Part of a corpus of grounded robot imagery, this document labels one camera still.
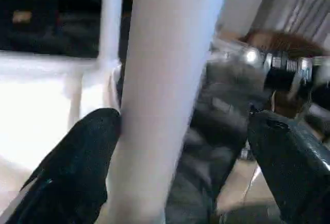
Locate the white plastic table top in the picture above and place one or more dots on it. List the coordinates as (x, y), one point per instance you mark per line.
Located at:
(38, 92)

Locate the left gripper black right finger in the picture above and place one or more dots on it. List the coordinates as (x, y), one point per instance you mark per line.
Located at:
(296, 177)

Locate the white plastic table leg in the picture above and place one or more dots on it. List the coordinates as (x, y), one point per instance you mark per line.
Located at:
(159, 79)
(111, 15)

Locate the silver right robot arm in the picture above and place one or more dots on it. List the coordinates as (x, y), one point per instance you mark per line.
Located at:
(283, 67)

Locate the black mat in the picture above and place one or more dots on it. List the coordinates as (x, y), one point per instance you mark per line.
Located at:
(198, 162)

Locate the small yellow label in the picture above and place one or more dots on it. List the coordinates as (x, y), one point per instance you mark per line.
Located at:
(22, 16)

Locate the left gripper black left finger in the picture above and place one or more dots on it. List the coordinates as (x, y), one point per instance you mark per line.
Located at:
(77, 170)

